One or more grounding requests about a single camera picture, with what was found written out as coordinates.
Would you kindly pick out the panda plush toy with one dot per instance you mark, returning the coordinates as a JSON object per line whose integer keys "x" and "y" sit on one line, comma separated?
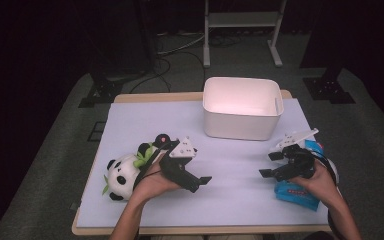
{"x": 123, "y": 173}

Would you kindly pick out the white round object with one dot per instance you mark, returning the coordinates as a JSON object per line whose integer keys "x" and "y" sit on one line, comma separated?
{"x": 334, "y": 171}

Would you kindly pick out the white plastic storage box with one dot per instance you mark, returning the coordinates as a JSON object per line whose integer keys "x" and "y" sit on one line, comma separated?
{"x": 243, "y": 126}

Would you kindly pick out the black stand base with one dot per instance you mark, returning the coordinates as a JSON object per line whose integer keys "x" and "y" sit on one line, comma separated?
{"x": 103, "y": 91}
{"x": 328, "y": 90}

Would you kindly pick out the blue wet wipes pack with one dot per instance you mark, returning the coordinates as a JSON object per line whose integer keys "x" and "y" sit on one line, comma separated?
{"x": 293, "y": 196}

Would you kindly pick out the person's right hand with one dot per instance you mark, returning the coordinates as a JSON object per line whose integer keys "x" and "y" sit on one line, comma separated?
{"x": 321, "y": 185}

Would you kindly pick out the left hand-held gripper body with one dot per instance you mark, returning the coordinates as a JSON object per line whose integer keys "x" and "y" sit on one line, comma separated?
{"x": 178, "y": 163}

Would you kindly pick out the person's left hand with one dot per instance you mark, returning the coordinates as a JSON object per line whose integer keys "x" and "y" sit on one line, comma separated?
{"x": 151, "y": 185}

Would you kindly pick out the white metal stand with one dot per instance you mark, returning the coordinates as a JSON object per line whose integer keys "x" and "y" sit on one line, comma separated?
{"x": 243, "y": 19}

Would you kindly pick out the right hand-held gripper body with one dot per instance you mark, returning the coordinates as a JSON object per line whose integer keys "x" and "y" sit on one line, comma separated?
{"x": 298, "y": 163}

